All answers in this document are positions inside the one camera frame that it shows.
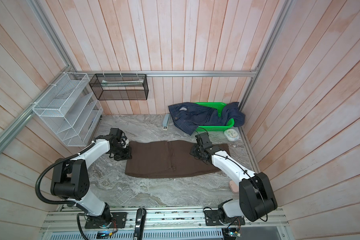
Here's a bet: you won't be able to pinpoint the black corrugated cable hose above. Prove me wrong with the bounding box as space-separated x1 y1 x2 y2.
35 142 95 240

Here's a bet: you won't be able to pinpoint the dark blue denim jeans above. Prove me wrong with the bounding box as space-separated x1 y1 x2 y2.
169 102 245 135

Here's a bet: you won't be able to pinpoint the black handle on rail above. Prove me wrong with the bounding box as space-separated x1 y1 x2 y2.
134 208 147 240

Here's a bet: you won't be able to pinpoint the white wire mesh shelf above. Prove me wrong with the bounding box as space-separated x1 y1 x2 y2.
33 73 103 147

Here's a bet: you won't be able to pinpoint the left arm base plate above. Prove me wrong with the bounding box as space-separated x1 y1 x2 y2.
85 212 127 229

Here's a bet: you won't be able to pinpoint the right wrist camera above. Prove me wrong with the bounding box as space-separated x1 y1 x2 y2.
195 132 213 149

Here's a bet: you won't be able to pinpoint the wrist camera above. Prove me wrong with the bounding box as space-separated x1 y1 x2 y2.
109 128 128 145
195 132 213 149

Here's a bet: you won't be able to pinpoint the black wire mesh basket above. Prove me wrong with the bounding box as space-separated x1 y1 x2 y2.
90 73 149 101

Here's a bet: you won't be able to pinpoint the green plastic basket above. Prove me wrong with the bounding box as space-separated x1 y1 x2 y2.
197 102 235 132

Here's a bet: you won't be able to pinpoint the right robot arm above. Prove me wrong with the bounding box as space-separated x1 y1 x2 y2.
190 132 278 222

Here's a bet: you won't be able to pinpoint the brown trousers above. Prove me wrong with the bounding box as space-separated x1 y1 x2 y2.
125 140 220 179

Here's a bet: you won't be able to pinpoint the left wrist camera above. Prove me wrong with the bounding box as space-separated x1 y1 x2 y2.
109 128 128 145

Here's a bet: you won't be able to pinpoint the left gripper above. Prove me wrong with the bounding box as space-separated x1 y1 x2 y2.
109 144 133 161

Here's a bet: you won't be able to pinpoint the aluminium front rail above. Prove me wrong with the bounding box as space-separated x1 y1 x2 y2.
40 207 289 232

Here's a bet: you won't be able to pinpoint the white round clock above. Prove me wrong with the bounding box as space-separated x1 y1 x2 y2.
223 128 240 142

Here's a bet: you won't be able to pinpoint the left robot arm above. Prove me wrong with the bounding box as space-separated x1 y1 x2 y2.
35 128 132 229

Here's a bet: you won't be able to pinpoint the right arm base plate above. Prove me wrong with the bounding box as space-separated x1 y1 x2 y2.
203 208 246 227

